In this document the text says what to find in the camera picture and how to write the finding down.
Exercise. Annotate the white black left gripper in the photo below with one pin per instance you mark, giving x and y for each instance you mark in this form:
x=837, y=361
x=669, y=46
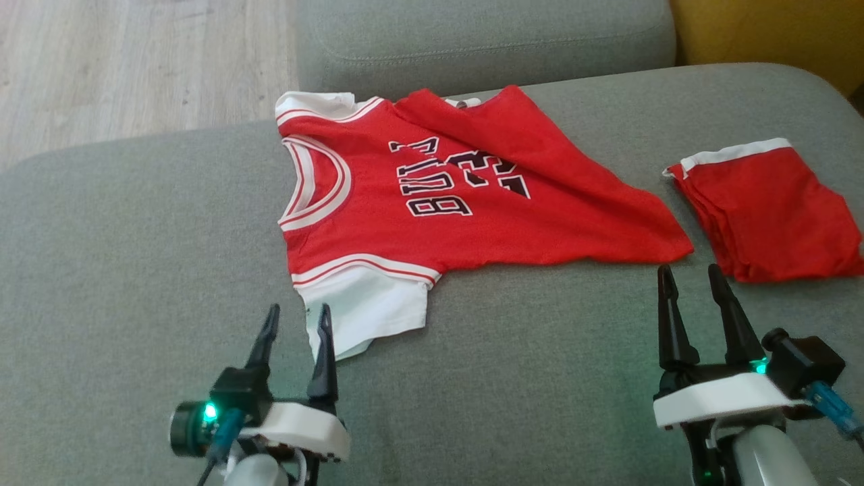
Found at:
x=304, y=432

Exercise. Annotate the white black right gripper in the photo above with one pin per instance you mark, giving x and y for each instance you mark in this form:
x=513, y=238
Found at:
x=722, y=398

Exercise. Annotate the red white-striped shorts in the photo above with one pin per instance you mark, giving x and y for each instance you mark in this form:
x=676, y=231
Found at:
x=776, y=216

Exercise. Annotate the red basketball jersey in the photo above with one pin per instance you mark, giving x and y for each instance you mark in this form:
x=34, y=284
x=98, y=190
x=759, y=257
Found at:
x=432, y=223

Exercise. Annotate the yellow and grey sofa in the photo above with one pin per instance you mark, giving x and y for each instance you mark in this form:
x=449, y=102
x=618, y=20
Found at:
x=135, y=270

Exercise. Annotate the yellow sofa backrest cushion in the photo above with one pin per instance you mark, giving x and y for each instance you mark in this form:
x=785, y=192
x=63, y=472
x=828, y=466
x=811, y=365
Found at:
x=776, y=34

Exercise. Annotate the grey sofa seat cushion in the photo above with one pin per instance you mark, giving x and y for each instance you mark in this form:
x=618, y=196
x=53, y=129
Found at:
x=486, y=40

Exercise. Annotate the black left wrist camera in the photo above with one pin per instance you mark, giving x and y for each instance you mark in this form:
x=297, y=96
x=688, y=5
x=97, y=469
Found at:
x=236, y=395

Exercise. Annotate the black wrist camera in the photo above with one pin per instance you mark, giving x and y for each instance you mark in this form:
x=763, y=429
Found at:
x=803, y=361
x=236, y=395

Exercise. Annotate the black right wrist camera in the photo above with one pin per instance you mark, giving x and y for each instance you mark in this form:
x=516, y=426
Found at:
x=803, y=361

